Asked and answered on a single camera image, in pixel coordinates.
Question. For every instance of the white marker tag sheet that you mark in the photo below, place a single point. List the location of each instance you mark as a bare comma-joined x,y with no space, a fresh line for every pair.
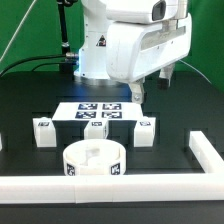
82,111

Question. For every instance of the white round stool seat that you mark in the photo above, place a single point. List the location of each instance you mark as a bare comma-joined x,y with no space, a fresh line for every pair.
94,157

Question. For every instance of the thin white rod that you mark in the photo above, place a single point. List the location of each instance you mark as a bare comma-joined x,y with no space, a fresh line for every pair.
17,30

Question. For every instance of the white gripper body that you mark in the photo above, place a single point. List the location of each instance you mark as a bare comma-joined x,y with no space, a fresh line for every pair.
134,51

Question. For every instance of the white L-shaped fence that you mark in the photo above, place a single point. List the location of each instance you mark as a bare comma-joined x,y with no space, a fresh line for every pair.
207,185

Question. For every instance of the white block at left edge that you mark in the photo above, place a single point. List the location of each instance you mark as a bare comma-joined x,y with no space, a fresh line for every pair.
0,142

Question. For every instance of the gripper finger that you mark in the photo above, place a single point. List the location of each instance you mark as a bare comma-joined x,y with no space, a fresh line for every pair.
165,76
137,90

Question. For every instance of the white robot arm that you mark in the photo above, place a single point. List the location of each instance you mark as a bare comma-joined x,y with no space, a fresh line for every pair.
100,14

